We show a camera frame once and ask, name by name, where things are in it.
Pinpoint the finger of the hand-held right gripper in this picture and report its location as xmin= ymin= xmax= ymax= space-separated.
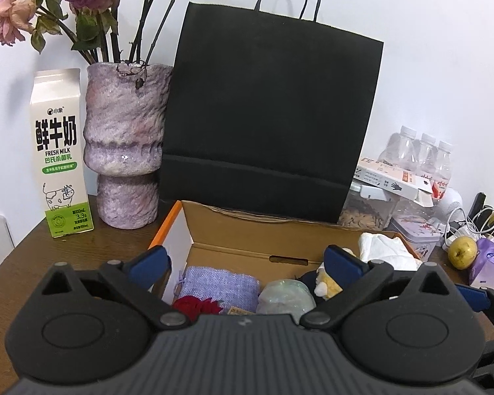
xmin=455 ymin=285 xmax=494 ymax=336

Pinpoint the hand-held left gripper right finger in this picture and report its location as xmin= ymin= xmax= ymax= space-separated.
xmin=300 ymin=245 xmax=457 ymax=332

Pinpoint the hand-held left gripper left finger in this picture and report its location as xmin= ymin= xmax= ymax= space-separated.
xmin=41 ymin=246 xmax=190 ymax=333

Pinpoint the yellow white plush toy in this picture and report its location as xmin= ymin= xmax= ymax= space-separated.
xmin=315 ymin=265 xmax=346 ymax=299

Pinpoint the white cloth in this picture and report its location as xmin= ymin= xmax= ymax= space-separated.
xmin=359 ymin=232 xmax=423 ymax=271

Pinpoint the red knitted flower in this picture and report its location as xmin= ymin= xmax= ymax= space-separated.
xmin=173 ymin=295 xmax=224 ymax=317

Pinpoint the iridescent plastic pouch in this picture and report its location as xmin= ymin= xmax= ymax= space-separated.
xmin=257 ymin=279 xmax=317 ymax=315

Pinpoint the purple woven pouch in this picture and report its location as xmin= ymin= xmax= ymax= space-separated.
xmin=176 ymin=265 xmax=261 ymax=313

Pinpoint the orange-edged cardboard box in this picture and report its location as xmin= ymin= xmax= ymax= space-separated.
xmin=148 ymin=200 xmax=425 ymax=317

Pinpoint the purple tissue packet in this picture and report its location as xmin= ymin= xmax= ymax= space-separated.
xmin=468 ymin=238 xmax=494 ymax=289

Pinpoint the green apple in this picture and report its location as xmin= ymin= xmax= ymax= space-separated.
xmin=449 ymin=236 xmax=477 ymax=270

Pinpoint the clear seed container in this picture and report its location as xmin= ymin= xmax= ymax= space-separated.
xmin=338 ymin=183 xmax=400 ymax=231

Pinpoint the purple patterned tin box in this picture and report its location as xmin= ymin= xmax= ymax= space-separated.
xmin=389 ymin=214 xmax=443 ymax=261

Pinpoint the white small robot speaker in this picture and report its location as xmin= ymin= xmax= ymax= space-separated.
xmin=432 ymin=188 xmax=464 ymax=231

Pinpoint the white pink glove carton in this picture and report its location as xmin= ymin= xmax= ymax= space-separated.
xmin=352 ymin=157 xmax=435 ymax=207

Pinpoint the clear water bottle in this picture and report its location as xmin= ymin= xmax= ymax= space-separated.
xmin=430 ymin=141 xmax=454 ymax=188
xmin=414 ymin=133 xmax=437 ymax=177
xmin=379 ymin=127 xmax=416 ymax=173

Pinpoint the purple textured vase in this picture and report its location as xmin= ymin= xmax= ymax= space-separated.
xmin=83 ymin=63 xmax=174 ymax=229

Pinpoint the white green milk carton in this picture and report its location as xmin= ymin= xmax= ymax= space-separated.
xmin=30 ymin=68 xmax=95 ymax=238

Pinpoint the black paper bag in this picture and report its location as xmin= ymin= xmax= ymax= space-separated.
xmin=160 ymin=0 xmax=384 ymax=225

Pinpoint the white cable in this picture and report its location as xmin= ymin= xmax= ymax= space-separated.
xmin=445 ymin=206 xmax=494 ymax=248

